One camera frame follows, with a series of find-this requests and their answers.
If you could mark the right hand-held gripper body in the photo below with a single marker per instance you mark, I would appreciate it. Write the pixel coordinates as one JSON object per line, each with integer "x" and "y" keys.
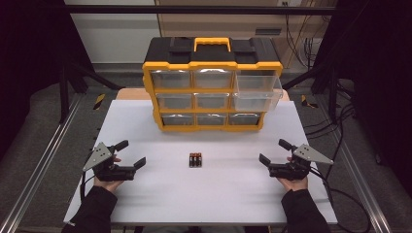
{"x": 291, "y": 171}

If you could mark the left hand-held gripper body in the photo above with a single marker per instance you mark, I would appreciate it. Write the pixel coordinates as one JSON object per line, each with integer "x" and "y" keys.
{"x": 110, "y": 171}

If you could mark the black copper battery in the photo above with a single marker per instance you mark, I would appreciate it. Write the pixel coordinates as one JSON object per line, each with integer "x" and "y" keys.
{"x": 197, "y": 159}
{"x": 200, "y": 159}
{"x": 190, "y": 159}
{"x": 194, "y": 159}

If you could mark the clear plastic drawer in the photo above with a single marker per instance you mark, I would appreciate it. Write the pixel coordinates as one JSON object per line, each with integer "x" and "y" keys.
{"x": 257, "y": 97}

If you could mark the yellow black organizer cabinet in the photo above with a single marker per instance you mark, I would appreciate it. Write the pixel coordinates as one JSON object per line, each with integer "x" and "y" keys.
{"x": 210, "y": 58}

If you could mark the person's left hand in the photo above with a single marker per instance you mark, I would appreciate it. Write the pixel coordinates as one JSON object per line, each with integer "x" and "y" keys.
{"x": 108, "y": 186}

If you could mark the person's right hand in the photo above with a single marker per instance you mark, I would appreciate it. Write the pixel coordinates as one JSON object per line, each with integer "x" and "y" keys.
{"x": 296, "y": 185}

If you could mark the yellow black hazard tape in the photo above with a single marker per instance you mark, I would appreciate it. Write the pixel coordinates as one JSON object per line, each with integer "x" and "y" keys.
{"x": 99, "y": 101}
{"x": 307, "y": 103}

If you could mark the small wooden table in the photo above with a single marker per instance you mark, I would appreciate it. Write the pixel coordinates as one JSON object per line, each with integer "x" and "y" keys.
{"x": 132, "y": 94}

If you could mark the black metal stand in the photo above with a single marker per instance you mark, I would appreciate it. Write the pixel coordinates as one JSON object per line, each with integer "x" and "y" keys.
{"x": 332, "y": 93}
{"x": 64, "y": 90}

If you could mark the group of clear drawers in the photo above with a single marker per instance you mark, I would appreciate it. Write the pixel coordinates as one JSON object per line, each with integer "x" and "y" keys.
{"x": 175, "y": 101}

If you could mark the black curtain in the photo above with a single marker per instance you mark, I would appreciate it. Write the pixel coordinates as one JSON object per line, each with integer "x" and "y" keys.
{"x": 29, "y": 64}
{"x": 382, "y": 81}

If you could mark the aluminium floor rail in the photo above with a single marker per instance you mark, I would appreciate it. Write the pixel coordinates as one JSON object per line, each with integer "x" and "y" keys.
{"x": 353, "y": 174}
{"x": 42, "y": 161}

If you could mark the black overhead frame bar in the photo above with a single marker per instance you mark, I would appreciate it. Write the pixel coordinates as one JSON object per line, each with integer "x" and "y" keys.
{"x": 194, "y": 9}

